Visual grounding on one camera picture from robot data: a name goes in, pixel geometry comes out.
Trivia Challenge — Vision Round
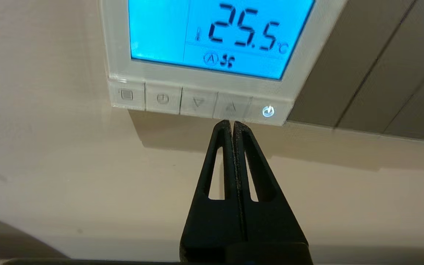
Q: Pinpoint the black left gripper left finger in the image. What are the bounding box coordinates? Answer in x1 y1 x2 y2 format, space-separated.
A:
180 120 247 264

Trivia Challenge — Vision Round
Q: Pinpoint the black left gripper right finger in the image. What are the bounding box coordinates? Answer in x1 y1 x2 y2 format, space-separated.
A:
233 121 310 264

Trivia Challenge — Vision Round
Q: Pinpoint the white wall thermostat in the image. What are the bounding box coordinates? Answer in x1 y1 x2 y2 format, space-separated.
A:
100 0 347 127

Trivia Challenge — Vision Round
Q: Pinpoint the grey triple rocker wall switch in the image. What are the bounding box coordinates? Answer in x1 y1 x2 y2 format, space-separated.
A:
287 0 424 142

